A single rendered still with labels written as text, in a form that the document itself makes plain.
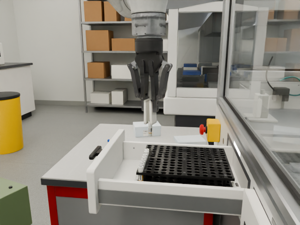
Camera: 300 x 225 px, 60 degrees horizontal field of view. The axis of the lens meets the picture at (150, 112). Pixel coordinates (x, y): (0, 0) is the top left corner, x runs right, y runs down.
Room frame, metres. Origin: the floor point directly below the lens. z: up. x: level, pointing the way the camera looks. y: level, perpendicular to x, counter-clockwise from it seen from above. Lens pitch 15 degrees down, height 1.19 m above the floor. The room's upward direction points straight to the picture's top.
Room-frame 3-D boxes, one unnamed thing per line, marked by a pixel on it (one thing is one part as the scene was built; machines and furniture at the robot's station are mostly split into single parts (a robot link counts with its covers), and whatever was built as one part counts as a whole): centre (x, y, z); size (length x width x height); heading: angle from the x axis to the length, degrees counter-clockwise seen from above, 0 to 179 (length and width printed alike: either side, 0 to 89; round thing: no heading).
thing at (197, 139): (1.11, -0.18, 0.77); 0.13 x 0.09 x 0.02; 98
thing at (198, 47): (2.26, -0.77, 1.13); 1.78 x 1.14 x 0.45; 172
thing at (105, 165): (0.65, 0.11, 0.87); 0.29 x 0.02 x 0.11; 172
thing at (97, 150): (0.65, 0.14, 0.91); 0.07 x 0.04 x 0.01; 172
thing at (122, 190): (0.62, -0.10, 0.86); 0.40 x 0.26 x 0.06; 82
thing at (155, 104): (0.71, -0.02, 1.03); 0.03 x 0.01 x 0.05; 62
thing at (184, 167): (0.62, -0.09, 0.87); 0.22 x 0.18 x 0.06; 82
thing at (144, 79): (0.73, 0.01, 1.09); 0.04 x 0.01 x 0.11; 152
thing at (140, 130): (1.22, 0.02, 0.79); 0.13 x 0.09 x 0.05; 100
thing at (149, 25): (0.72, 0.00, 1.23); 0.09 x 0.09 x 0.06
